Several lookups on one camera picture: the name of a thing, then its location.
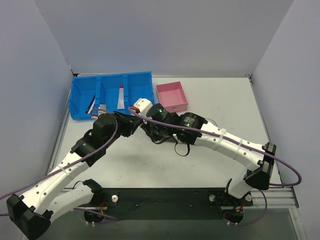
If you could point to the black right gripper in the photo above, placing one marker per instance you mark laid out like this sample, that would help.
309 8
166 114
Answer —
154 133

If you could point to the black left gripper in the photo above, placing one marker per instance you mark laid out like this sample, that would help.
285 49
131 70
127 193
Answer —
135 122

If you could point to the clear plastic cup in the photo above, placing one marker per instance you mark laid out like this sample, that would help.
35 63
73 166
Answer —
211 121

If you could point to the brown wooden tray holder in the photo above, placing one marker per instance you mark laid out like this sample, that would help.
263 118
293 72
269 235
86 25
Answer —
174 139

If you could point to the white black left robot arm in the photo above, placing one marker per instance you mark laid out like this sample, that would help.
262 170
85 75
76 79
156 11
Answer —
34 210

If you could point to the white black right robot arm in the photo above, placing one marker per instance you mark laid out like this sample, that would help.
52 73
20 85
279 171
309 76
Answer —
192 129

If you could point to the white toothpaste red cap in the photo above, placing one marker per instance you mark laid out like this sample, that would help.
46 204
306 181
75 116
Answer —
121 100

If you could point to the pink wooden drawer box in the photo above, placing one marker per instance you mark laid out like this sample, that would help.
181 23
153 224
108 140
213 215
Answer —
172 97

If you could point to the blue plastic bin right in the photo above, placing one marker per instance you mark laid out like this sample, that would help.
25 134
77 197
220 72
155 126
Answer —
138 85

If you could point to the blue plastic bin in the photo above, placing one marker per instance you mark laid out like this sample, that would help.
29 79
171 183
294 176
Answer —
108 90
83 88
138 85

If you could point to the blue plastic bin middle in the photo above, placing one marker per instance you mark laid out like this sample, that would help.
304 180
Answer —
108 90

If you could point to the blue plastic bin left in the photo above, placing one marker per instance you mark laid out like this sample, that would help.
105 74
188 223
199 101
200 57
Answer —
83 88

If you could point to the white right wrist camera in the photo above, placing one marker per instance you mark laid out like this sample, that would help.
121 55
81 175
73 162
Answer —
142 105

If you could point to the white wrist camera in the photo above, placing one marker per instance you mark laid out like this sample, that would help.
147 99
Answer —
142 105
96 112

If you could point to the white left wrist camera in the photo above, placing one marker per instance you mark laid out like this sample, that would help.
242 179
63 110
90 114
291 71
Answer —
96 112

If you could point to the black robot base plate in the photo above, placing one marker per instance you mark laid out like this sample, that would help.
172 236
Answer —
165 212

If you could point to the aluminium frame rail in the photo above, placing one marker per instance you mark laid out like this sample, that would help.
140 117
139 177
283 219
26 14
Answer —
190 197

